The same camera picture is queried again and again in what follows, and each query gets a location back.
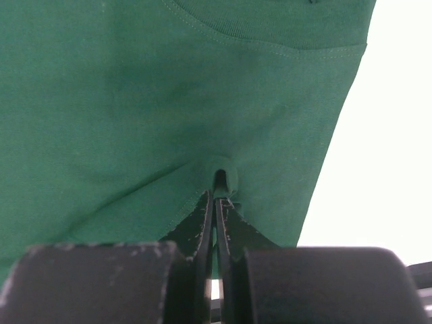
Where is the green t-shirt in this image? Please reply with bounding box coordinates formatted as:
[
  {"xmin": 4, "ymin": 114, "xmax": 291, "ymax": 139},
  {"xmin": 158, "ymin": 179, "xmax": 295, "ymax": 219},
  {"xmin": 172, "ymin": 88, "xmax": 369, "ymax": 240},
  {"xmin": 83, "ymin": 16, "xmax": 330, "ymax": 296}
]
[{"xmin": 1, "ymin": 1, "xmax": 375, "ymax": 278}]

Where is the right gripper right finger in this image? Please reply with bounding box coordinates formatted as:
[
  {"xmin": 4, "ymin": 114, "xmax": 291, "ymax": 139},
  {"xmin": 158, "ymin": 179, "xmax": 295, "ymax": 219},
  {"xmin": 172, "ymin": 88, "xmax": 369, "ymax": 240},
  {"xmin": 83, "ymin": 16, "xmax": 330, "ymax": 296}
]
[{"xmin": 215, "ymin": 199, "xmax": 429, "ymax": 323}]

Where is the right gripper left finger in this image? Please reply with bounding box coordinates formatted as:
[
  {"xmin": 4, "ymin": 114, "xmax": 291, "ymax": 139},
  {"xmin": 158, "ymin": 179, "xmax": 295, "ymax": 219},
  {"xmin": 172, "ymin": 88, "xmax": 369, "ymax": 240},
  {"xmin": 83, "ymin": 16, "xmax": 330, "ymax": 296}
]
[{"xmin": 1, "ymin": 192, "xmax": 213, "ymax": 324}]

